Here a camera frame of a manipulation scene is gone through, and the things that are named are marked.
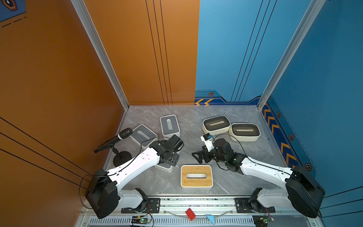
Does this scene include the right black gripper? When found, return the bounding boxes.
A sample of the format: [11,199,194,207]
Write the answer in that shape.
[191,145,227,164]

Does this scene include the grey lid tissue box front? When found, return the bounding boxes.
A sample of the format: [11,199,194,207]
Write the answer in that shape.
[155,151,180,173]

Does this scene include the grey lid tissue box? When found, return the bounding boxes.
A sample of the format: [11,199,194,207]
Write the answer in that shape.
[155,151,180,173]
[130,124,158,150]
[160,114,180,138]

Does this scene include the bamboo lid white tissue box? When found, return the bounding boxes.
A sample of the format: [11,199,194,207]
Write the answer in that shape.
[181,165,214,189]

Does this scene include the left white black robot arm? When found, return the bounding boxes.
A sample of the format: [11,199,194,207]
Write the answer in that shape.
[85,135,184,219]

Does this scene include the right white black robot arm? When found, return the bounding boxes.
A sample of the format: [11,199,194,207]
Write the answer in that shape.
[192,139,325,218]

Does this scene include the grey lid tissue box back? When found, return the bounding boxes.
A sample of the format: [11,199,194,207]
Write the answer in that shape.
[160,114,180,138]

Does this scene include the grey lid tissue box left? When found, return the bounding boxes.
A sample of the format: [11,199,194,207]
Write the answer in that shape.
[130,124,158,150]

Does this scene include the dark lid cream box left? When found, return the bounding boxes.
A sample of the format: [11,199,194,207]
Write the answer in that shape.
[202,115,231,136]

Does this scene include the dark lid cream box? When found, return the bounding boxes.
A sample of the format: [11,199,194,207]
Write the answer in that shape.
[202,115,231,136]
[229,123,261,142]

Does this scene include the dark lid cream box right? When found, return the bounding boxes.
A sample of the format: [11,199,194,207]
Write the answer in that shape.
[229,123,261,142]

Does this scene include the black microphone on stand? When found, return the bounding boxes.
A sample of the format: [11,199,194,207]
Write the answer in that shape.
[94,128,133,167]

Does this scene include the red plastic block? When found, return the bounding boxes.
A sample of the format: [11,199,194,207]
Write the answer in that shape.
[185,208,196,221]

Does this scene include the blue triangle piece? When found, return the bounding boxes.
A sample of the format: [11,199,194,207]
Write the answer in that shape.
[205,215,216,225]

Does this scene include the left green circuit board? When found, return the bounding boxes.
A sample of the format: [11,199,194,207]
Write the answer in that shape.
[130,216,152,227]

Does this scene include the green circuit board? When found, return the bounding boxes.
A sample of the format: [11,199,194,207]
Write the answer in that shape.
[130,216,152,227]
[253,216,275,227]

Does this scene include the right green circuit board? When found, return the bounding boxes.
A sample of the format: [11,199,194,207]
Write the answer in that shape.
[253,216,275,227]

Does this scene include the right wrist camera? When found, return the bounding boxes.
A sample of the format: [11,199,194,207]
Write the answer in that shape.
[200,133,215,152]

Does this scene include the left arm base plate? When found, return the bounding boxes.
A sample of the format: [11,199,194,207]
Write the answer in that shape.
[121,198,161,214]

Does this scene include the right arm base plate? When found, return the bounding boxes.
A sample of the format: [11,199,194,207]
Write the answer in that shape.
[234,197,276,213]

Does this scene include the left aluminium corner post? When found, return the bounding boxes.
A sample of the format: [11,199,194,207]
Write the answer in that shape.
[71,0,130,111]

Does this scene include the aluminium corner post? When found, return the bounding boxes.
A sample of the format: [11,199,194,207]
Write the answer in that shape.
[71,0,130,111]
[257,0,326,111]

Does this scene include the right aluminium corner post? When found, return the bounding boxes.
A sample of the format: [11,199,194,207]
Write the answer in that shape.
[257,0,326,111]

